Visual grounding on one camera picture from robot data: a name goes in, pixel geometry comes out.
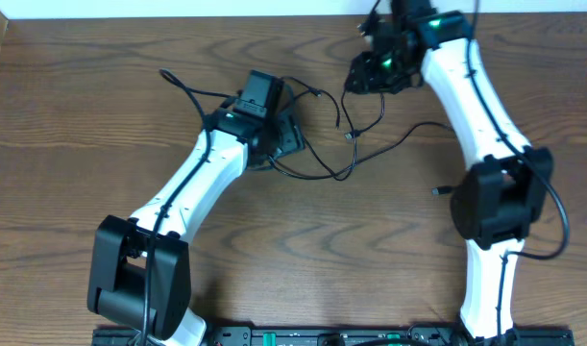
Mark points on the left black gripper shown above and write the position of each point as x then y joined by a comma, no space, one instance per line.
293,134

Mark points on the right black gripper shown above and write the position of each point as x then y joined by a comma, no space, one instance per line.
362,66

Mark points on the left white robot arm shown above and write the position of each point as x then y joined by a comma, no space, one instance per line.
140,276

